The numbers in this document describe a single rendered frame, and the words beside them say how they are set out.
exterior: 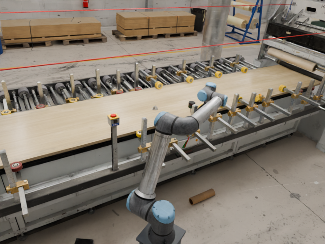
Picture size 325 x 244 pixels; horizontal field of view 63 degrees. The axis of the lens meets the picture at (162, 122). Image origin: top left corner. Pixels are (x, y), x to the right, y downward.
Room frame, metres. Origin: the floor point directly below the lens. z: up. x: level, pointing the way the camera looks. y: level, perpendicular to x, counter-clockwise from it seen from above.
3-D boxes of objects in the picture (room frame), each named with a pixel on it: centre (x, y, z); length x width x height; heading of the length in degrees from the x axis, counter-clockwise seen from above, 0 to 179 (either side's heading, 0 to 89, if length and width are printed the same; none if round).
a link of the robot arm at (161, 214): (1.16, -0.05, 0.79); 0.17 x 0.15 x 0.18; 60
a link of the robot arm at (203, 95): (1.95, -0.33, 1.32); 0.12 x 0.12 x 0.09; 60
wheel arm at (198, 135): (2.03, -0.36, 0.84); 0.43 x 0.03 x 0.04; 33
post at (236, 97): (2.35, -0.70, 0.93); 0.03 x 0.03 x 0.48; 33
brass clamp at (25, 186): (1.29, 0.97, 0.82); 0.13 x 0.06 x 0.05; 123
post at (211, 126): (2.22, -0.49, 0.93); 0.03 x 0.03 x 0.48; 33
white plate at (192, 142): (2.05, -0.26, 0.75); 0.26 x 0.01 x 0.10; 123
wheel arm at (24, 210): (1.25, 0.92, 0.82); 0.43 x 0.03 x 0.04; 33
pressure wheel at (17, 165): (1.41, 1.03, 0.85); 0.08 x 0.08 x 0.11
